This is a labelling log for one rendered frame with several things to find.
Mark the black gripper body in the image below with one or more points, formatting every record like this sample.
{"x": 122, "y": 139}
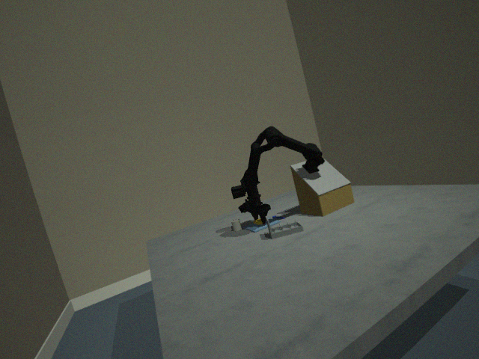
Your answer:
{"x": 255, "y": 198}

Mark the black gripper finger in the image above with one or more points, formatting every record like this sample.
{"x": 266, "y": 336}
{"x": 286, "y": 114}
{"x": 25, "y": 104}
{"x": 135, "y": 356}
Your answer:
{"x": 262, "y": 216}
{"x": 253, "y": 213}

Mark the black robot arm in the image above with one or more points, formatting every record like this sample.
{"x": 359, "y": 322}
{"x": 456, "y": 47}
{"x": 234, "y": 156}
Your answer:
{"x": 275, "y": 139}

